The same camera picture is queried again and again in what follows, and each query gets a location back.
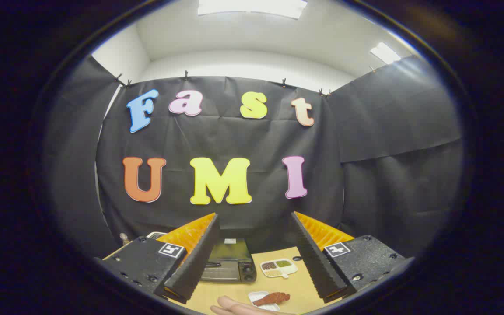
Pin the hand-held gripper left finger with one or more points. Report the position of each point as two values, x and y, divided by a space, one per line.
199 258

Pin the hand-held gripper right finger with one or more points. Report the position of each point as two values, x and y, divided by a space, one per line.
315 258

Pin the black toaster oven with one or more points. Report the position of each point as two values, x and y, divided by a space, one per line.
230 262

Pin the red-brown steak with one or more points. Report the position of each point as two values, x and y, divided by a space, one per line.
273 298

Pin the white pop-up toaster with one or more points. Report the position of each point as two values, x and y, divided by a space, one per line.
155 235

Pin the white ribbed food tray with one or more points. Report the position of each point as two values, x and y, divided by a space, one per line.
256 295

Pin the white divided plate of beans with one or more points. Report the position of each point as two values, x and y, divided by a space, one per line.
279 267

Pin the small clear bottle orange label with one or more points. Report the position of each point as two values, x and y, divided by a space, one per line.
124 239

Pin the small ceiling light panel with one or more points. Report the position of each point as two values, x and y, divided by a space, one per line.
384 53

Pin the large ceiling light panel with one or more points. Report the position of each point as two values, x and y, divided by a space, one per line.
252 8

